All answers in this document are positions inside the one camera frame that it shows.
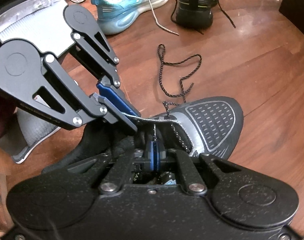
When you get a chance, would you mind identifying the black grey mesh shoe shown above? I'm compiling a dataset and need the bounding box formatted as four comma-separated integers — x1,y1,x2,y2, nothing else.
42,96,243,184

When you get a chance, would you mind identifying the black sneaker with green accents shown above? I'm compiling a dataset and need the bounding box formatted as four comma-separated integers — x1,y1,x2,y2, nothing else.
170,0,236,34

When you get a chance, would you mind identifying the black speckled shoelace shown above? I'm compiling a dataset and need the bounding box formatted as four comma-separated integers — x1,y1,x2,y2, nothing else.
152,44,203,155

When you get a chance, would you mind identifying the white blue sneaker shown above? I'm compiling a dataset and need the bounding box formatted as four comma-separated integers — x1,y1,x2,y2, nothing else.
91,0,180,36

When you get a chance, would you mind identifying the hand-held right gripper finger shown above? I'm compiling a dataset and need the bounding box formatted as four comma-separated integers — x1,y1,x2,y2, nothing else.
154,141,238,195
66,141,155,195

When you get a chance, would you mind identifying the person's maroon trouser leg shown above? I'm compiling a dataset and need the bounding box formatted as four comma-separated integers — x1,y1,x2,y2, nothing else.
0,90,17,143

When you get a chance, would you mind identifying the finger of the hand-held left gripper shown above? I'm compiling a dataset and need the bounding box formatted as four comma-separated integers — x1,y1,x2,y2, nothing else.
71,29,140,117
32,55,139,133

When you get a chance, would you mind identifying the dark cabinet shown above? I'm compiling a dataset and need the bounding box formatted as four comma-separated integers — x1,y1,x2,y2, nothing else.
279,0,304,43

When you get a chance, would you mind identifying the grey knit shoe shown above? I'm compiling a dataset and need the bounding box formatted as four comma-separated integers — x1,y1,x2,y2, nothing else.
11,109,62,165

